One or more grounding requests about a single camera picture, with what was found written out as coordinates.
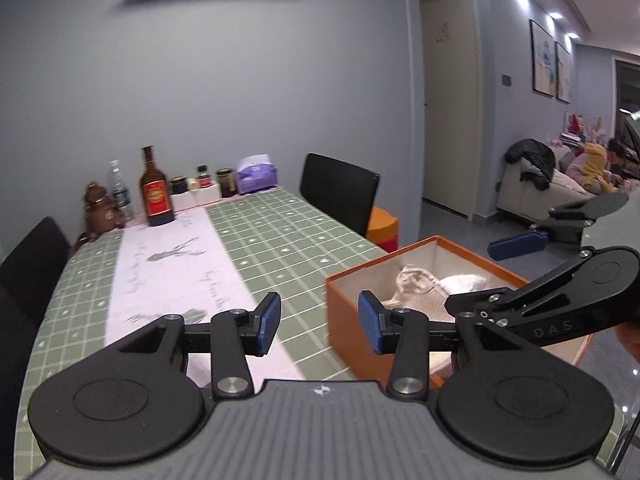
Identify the framed wall picture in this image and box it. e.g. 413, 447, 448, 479
555, 41, 573, 105
529, 19, 557, 99

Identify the green checked tablecloth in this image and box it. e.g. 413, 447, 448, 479
14, 186, 633, 476

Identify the dark glass jar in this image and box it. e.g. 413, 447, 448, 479
215, 168, 238, 199

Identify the white printed table runner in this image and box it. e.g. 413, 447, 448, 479
102, 208, 307, 382

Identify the white soft cloth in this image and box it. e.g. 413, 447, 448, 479
439, 274, 489, 297

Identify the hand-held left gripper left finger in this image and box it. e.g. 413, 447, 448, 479
102, 291, 282, 399

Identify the purple tissue pack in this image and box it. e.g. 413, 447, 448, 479
235, 154, 279, 195

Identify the clear water bottle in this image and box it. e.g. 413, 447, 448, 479
108, 160, 132, 224

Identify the cream cloth bag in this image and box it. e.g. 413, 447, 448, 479
382, 264, 444, 311

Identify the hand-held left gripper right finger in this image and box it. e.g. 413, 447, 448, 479
358, 290, 539, 397

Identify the cream plain door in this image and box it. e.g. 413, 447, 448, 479
419, 0, 484, 222

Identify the black jacket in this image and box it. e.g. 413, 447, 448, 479
503, 138, 557, 191

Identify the pink blanket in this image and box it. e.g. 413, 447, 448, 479
564, 152, 589, 192

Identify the black chair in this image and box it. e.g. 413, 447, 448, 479
0, 285, 40, 478
0, 216, 72, 332
299, 152, 381, 252

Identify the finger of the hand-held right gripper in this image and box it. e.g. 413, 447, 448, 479
487, 192, 630, 262
445, 254, 597, 351

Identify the orange stool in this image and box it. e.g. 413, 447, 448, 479
366, 206, 401, 255

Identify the beige sofa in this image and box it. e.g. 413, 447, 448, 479
497, 145, 602, 227

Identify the orange cardboard box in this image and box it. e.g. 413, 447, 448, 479
325, 236, 596, 389

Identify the person in yellow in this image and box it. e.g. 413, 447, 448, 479
580, 142, 619, 194

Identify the brown liquor bottle red label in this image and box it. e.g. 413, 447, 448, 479
138, 145, 176, 227

